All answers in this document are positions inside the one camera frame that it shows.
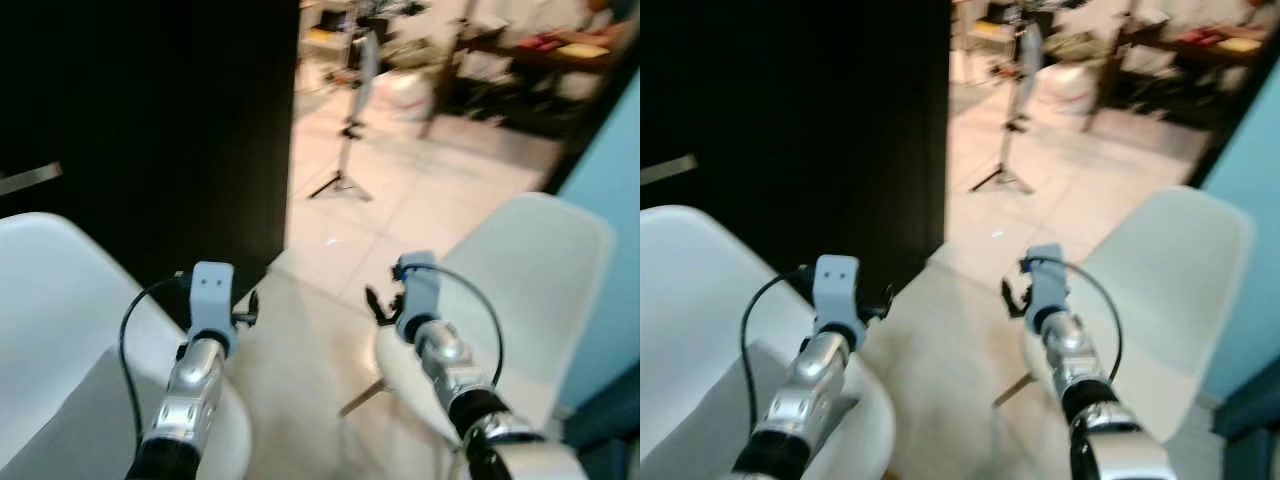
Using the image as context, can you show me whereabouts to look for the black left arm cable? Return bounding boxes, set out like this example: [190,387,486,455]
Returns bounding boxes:
[740,264,819,431]
[119,272,193,451]

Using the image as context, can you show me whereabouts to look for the white plastic shell chair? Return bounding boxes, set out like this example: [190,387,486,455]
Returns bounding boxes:
[0,212,253,480]
[992,186,1256,446]
[338,192,617,451]
[640,205,896,480]

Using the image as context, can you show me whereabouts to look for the black door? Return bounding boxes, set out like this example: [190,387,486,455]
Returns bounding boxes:
[640,0,951,306]
[0,0,301,331]

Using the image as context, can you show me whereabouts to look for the silver door handle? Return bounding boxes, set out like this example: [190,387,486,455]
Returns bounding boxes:
[640,153,698,186]
[0,163,63,197]

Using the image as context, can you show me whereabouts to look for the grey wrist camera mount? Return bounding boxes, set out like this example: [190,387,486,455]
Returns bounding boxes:
[393,251,443,326]
[189,262,238,338]
[1025,244,1071,313]
[814,254,867,333]

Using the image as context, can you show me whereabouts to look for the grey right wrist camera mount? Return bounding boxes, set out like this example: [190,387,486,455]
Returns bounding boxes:
[393,251,443,326]
[1025,244,1071,313]

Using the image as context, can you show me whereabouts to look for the white bag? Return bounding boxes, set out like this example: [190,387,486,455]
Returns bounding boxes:
[1035,62,1091,113]
[385,68,436,121]

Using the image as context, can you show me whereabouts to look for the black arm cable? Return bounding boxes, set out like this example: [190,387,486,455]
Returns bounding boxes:
[1022,255,1125,386]
[740,264,819,431]
[396,262,505,391]
[119,272,193,451]

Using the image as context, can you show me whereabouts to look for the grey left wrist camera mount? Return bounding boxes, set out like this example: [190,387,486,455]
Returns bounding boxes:
[814,254,867,333]
[189,262,238,338]

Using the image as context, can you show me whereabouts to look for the black tripod stand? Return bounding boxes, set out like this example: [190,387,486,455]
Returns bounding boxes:
[308,25,381,203]
[968,20,1046,196]

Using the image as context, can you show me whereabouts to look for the dark wooden table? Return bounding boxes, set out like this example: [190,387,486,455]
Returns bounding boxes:
[420,15,641,141]
[1085,10,1280,131]

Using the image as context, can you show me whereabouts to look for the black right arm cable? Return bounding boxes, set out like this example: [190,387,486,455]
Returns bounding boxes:
[396,262,505,391]
[1022,255,1125,386]

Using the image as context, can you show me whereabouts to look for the dark blue cabinet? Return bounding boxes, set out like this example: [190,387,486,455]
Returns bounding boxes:
[1212,385,1280,480]
[560,362,641,480]

